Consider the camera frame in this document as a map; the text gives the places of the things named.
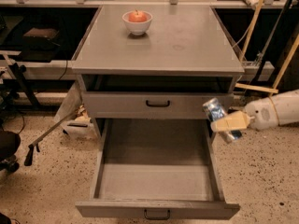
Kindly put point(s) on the open grey lower drawer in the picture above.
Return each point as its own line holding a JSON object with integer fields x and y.
{"x": 159, "y": 164}

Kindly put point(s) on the red apple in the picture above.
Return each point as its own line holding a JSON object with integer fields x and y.
{"x": 137, "y": 16}

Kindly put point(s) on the black office chair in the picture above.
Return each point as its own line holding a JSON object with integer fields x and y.
{"x": 9, "y": 144}

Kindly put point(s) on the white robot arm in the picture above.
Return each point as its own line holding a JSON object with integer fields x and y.
{"x": 286, "y": 105}

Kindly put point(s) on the closed grey upper drawer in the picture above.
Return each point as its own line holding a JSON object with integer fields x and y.
{"x": 132, "y": 105}

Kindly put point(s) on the black lower drawer handle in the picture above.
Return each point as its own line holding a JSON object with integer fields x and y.
{"x": 151, "y": 214}

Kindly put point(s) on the black upper drawer handle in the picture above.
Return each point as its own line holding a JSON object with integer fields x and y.
{"x": 158, "y": 105}

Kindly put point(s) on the wooden easel frame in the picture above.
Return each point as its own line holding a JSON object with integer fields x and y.
{"x": 259, "y": 59}

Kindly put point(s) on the white ceramic bowl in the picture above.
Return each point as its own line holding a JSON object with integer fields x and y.
{"x": 137, "y": 28}

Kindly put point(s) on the black drawer handle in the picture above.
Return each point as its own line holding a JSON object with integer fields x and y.
{"x": 158, "y": 105}
{"x": 151, "y": 214}

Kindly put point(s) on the grey drawer cabinet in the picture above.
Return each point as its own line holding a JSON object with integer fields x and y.
{"x": 184, "y": 51}

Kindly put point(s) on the white plastic bag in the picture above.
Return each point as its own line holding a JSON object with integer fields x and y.
{"x": 73, "y": 116}

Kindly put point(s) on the grey pole with black handle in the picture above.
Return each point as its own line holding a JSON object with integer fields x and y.
{"x": 34, "y": 145}

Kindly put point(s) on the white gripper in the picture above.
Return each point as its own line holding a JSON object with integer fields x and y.
{"x": 261, "y": 113}

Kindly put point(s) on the black box on shelf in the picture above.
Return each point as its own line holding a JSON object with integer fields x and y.
{"x": 40, "y": 45}

